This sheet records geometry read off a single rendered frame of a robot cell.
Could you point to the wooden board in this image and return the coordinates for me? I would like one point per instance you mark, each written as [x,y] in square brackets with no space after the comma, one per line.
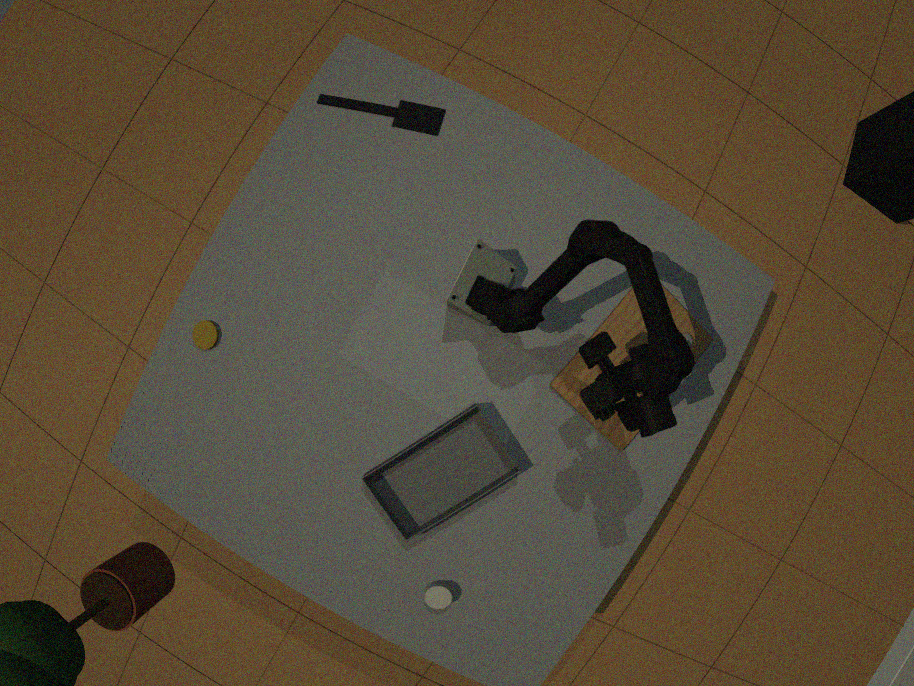
[627,329]

